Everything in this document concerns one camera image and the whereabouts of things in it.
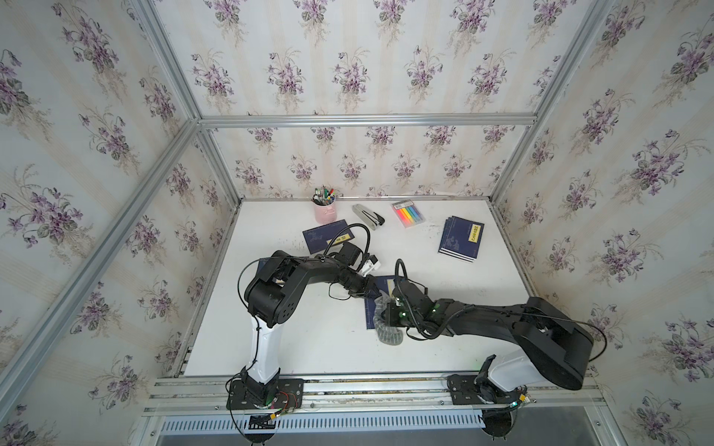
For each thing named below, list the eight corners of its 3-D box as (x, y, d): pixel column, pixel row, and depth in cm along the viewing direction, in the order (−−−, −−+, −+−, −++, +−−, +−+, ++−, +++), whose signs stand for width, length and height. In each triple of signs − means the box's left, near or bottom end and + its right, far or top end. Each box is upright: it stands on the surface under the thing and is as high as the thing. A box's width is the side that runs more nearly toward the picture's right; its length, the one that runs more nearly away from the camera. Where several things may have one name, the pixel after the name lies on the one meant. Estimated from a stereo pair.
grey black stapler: (374, 230, 112) (374, 227, 110) (349, 210, 119) (349, 206, 117) (385, 222, 114) (386, 218, 113) (361, 203, 122) (361, 199, 120)
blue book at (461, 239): (436, 253, 106) (438, 247, 103) (445, 219, 117) (447, 213, 114) (475, 265, 102) (479, 259, 99) (480, 229, 114) (484, 223, 111)
